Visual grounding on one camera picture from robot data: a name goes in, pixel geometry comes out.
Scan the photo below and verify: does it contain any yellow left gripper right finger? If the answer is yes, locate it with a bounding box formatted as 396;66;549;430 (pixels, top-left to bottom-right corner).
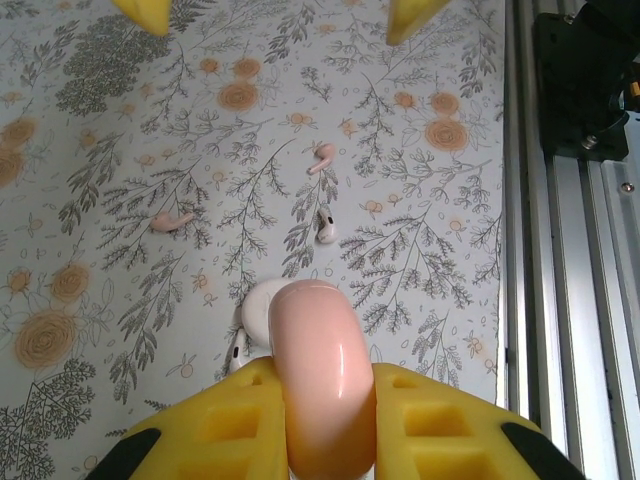
372;363;586;480

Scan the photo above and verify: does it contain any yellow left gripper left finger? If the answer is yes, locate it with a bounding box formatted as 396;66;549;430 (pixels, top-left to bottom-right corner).
92;355;292;480

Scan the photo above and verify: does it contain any white wireless earbud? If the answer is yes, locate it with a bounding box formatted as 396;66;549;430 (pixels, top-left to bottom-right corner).
228;327;251;374
314;208;338;245

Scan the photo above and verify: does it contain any pink earbud charging case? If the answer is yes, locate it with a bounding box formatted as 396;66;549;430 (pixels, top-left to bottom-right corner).
268;279;377;480

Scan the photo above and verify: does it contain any small white round cap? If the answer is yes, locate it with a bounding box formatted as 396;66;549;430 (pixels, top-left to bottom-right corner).
241;278;289;349

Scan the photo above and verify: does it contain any pink wireless earbud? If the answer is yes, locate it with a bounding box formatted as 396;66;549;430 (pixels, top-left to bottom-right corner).
306;143;336;175
151;211;195;233

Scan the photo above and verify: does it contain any floral patterned table sheet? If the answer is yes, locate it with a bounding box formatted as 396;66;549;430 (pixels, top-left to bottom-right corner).
0;0;506;480

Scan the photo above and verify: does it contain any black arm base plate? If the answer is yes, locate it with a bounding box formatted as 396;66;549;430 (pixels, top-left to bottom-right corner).
532;0;640;161

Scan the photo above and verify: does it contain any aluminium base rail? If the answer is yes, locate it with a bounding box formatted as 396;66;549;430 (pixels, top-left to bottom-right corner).
499;0;640;480

